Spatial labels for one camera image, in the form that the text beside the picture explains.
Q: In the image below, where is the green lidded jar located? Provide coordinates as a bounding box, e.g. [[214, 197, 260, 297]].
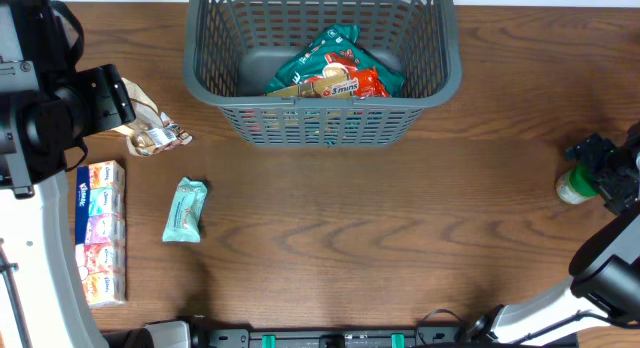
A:
[[556, 165, 598, 205]]

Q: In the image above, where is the beige snack bag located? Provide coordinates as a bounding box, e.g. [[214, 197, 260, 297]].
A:
[[113, 78, 193, 157]]

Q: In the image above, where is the mint green snack bar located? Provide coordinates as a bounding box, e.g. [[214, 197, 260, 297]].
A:
[[162, 177, 208, 243]]

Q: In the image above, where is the red yellow spaghetti packet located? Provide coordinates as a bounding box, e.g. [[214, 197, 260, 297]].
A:
[[268, 69, 391, 99]]

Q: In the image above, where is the green instant coffee bag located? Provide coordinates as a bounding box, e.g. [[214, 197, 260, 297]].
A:
[[265, 24, 405, 98]]

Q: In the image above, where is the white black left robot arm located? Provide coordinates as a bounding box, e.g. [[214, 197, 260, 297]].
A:
[[1, 0, 135, 347]]

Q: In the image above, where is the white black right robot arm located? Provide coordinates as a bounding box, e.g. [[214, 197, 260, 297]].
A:
[[465, 125, 639, 346]]

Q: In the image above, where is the multicolour tissue pack strip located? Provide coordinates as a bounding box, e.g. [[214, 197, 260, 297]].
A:
[[74, 160, 126, 308]]

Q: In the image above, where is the grey plastic lattice basket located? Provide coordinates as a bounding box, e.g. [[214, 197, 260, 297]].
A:
[[183, 0, 462, 146]]

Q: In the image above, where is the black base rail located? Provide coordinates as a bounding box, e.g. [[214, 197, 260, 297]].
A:
[[103, 316, 497, 348]]

